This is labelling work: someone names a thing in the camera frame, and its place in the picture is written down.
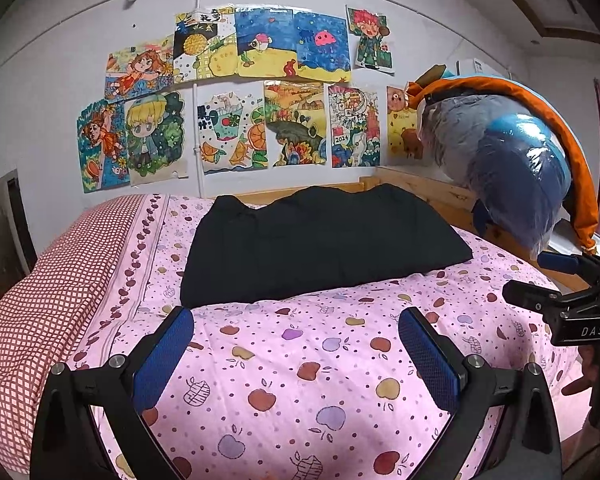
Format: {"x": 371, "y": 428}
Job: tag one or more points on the red haired figure drawing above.
{"x": 370, "y": 37}

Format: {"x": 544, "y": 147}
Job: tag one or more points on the fish on beach drawing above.
{"x": 265, "y": 40}

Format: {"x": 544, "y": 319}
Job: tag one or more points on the swimming girl blue drawing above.
{"x": 100, "y": 150}

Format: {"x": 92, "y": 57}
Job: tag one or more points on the juice cup fruit drawing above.
{"x": 230, "y": 132}

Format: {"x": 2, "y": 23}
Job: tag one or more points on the blond boy drawing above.
{"x": 152, "y": 135}

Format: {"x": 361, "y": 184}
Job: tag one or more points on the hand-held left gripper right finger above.
{"x": 427, "y": 355}

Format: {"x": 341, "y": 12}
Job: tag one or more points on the yellow bear drawing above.
{"x": 400, "y": 130}

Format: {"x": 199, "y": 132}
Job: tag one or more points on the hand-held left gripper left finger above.
{"x": 162, "y": 355}

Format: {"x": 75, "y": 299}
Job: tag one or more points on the pineapple drawing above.
{"x": 202, "y": 45}

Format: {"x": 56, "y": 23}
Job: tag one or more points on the dark framed window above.
{"x": 5, "y": 230}

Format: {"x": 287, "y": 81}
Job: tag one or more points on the person's right hand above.
{"x": 587, "y": 367}

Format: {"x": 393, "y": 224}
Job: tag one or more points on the orange dress girl drawing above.
{"x": 140, "y": 70}

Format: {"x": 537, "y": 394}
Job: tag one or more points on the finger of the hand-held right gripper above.
{"x": 560, "y": 261}
{"x": 530, "y": 297}

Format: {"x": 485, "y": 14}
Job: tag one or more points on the wooden bed frame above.
{"x": 430, "y": 185}

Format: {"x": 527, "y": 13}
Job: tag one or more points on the pink jellyfish drawing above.
{"x": 322, "y": 45}

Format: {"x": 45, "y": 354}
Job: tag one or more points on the colourful city drawing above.
{"x": 352, "y": 125}

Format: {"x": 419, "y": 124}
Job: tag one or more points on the black garment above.
{"x": 320, "y": 245}

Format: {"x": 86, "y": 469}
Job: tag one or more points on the autumn field landscape drawing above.
{"x": 295, "y": 120}

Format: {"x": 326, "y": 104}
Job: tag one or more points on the red checked blanket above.
{"x": 45, "y": 310}

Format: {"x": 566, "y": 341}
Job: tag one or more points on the pink apple print bed sheet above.
{"x": 305, "y": 360}

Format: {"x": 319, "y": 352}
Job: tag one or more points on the colourful drawings on wall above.
{"x": 196, "y": 110}

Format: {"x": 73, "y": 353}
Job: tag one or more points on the plastic-wrapped bundle with orange cloth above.
{"x": 570, "y": 150}

